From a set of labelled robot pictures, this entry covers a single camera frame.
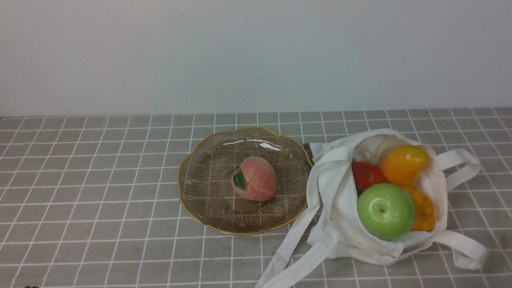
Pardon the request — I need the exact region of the green apple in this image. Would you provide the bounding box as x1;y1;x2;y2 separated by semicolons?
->
357;183;415;241

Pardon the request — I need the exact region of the white cloth bag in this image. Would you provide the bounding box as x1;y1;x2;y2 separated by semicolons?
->
256;129;488;288

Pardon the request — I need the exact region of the upper orange fruit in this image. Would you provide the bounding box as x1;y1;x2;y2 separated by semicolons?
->
378;145;430;187

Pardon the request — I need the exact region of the orange fruit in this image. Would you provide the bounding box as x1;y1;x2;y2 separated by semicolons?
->
378;145;430;187
401;186;436;232

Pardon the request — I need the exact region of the lower orange fruit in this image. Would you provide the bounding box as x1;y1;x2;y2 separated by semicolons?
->
401;186;436;232

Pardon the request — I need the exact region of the pink peach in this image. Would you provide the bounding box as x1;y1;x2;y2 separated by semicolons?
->
231;156;277;201

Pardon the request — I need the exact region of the red apple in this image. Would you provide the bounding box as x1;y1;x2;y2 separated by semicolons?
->
351;162;388;197

